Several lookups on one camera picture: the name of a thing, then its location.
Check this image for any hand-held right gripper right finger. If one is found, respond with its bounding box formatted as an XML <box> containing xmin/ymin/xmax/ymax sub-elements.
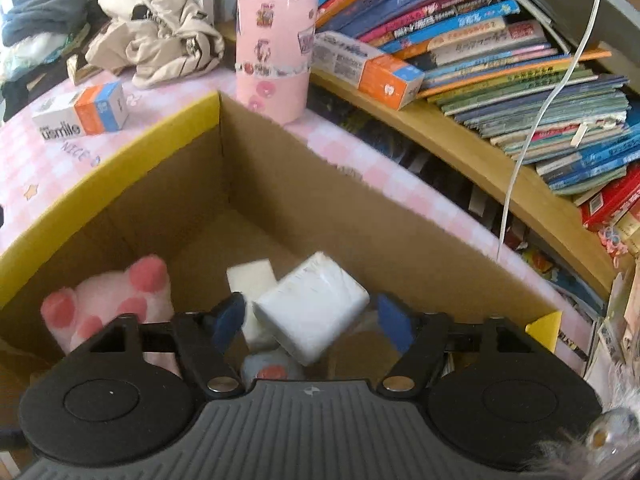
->
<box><xmin>375</xmin><ymin>292</ymin><xmax>561</xmax><ymax>396</ymax></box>

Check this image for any row of colourful books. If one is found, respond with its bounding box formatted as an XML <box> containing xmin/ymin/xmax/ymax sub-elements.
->
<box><xmin>272</xmin><ymin>0</ymin><xmax>632</xmax><ymax>196</ymax></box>

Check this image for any stack of red books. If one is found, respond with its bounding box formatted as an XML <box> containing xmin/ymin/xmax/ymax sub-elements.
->
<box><xmin>580</xmin><ymin>162</ymin><xmax>640</xmax><ymax>256</ymax></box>

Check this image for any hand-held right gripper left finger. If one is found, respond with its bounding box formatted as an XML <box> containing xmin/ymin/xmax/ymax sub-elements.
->
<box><xmin>65</xmin><ymin>292</ymin><xmax>248</xmax><ymax>401</ymax></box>

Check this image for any beige crumpled cloth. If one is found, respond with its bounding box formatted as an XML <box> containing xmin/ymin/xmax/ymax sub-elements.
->
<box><xmin>85</xmin><ymin>0</ymin><xmax>226</xmax><ymax>90</ymax></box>

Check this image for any dark cloth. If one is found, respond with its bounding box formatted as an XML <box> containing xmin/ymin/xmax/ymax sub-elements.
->
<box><xmin>0</xmin><ymin>0</ymin><xmax>96</xmax><ymax>111</ymax></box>

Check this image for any stack of loose papers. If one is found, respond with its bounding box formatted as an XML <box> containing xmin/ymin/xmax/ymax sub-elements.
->
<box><xmin>585</xmin><ymin>255</ymin><xmax>640</xmax><ymax>381</ymax></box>

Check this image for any pink plush paw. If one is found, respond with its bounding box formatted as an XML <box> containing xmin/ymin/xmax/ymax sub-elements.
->
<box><xmin>40</xmin><ymin>255</ymin><xmax>183</xmax><ymax>376</ymax></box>
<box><xmin>241</xmin><ymin>347</ymin><xmax>306</xmax><ymax>381</ymax></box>

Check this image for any orange white carton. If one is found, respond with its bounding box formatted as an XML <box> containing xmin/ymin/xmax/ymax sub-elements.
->
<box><xmin>311</xmin><ymin>30</ymin><xmax>426</xmax><ymax>112</ymax></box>

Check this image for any white cable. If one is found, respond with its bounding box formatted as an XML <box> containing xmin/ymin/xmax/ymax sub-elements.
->
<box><xmin>497</xmin><ymin>0</ymin><xmax>606</xmax><ymax>261</ymax></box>

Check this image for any grey fluffy toy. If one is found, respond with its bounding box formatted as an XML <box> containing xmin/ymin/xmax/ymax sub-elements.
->
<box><xmin>527</xmin><ymin>360</ymin><xmax>640</xmax><ymax>480</ymax></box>

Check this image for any white tissue packet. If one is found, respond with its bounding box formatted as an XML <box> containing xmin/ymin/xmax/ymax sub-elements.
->
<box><xmin>252</xmin><ymin>251</ymin><xmax>371</xmax><ymax>367</ymax></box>

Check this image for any pink tissue roll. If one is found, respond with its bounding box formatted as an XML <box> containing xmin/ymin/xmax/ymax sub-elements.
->
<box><xmin>235</xmin><ymin>0</ymin><xmax>321</xmax><ymax>126</ymax></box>

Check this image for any orange blue toothpaste box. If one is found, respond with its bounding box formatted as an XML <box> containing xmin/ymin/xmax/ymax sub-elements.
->
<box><xmin>32</xmin><ymin>81</ymin><xmax>130</xmax><ymax>144</ymax></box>

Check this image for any white wooden bookshelf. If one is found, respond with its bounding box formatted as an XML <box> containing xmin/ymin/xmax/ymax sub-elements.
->
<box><xmin>187</xmin><ymin>0</ymin><xmax>640</xmax><ymax>296</ymax></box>

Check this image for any white eraser block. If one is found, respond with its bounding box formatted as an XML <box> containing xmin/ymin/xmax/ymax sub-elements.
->
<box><xmin>226</xmin><ymin>257</ymin><xmax>278</xmax><ymax>351</ymax></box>

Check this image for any yellow cardboard box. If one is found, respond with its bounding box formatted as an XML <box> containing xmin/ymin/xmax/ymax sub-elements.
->
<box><xmin>0</xmin><ymin>91</ymin><xmax>595</xmax><ymax>466</ymax></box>

